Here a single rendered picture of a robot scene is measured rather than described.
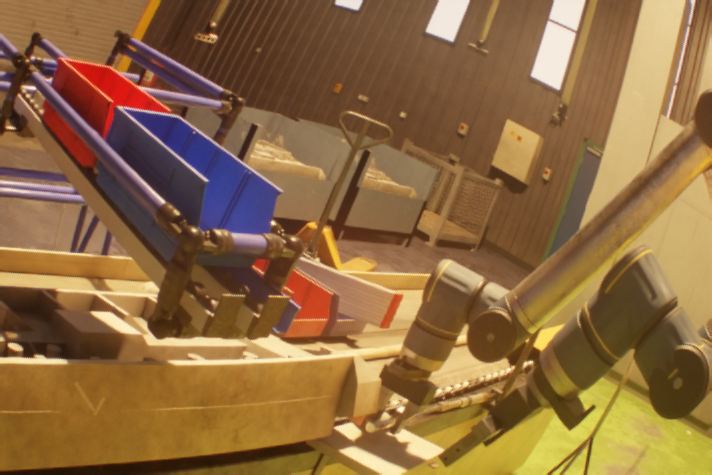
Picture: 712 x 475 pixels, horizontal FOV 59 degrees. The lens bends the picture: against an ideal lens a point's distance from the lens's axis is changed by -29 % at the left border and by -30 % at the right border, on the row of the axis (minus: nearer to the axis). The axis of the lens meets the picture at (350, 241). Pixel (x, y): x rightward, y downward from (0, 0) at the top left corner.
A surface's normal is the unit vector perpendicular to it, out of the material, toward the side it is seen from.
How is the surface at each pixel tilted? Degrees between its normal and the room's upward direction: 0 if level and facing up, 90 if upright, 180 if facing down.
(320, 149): 90
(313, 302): 88
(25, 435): 80
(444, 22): 90
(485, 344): 90
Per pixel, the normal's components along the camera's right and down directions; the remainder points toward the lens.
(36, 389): 0.81, 0.26
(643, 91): -0.54, -0.05
